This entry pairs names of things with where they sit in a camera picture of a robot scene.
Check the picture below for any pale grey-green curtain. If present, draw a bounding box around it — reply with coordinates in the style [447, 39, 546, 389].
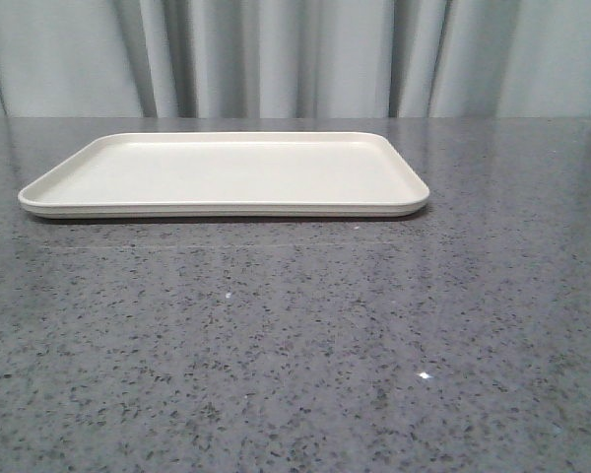
[0, 1, 591, 118]

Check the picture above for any cream rectangular plastic tray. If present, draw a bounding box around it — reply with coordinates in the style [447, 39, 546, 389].
[19, 132, 429, 219]

